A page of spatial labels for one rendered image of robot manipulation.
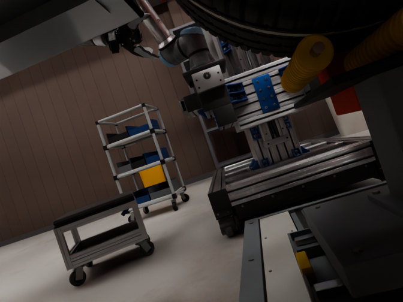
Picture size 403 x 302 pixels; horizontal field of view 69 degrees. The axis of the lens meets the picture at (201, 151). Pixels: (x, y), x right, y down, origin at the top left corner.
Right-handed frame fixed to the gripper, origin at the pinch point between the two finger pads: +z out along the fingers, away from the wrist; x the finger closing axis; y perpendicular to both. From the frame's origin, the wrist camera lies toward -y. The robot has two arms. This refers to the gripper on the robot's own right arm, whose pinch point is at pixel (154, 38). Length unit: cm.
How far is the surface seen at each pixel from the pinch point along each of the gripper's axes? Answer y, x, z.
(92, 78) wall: 270, 169, -265
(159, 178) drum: 164, 265, -123
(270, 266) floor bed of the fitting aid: -53, 40, 47
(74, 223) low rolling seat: -33, 77, -45
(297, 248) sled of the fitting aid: -57, 22, 52
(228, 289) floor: -55, 55, 36
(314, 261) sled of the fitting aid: -60, 21, 56
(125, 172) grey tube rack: 63, 147, -89
